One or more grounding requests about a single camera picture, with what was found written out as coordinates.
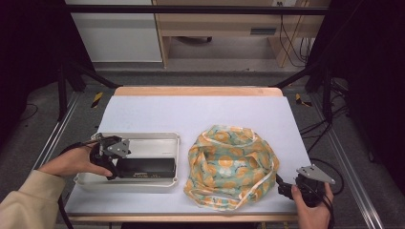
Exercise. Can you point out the yellow black tape strip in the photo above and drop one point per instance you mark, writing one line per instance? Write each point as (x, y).
(97, 99)
(301, 100)

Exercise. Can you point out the black curtain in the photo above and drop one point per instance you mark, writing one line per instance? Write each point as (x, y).
(372, 63)
(28, 47)

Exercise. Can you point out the white table sheet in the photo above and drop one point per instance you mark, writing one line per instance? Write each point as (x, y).
(197, 114)

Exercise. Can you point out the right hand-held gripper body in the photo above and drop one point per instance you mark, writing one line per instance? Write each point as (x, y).
(310, 187)

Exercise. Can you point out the cream plastic tray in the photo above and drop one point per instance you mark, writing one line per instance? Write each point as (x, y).
(149, 143)

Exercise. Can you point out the black horizontal frame bar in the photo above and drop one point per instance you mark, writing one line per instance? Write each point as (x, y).
(191, 9)

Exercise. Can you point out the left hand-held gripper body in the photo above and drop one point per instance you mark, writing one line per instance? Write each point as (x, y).
(119, 148)

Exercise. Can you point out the wooden table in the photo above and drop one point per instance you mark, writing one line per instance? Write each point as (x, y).
(197, 91)

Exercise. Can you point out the lemon print cloth bag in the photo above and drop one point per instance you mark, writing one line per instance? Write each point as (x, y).
(230, 168)

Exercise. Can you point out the black metal frame leg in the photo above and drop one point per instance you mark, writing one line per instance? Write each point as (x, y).
(62, 92)
(326, 92)

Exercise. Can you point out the person's left hand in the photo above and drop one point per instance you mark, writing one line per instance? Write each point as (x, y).
(73, 162)

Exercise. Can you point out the black rectangular box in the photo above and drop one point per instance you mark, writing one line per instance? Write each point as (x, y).
(148, 168)

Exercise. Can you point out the light wooden desk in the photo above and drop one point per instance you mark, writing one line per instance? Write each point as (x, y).
(216, 24)

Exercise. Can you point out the white cabinet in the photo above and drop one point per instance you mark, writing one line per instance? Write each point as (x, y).
(117, 35)

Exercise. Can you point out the person's right hand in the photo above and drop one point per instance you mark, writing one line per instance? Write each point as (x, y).
(310, 216)

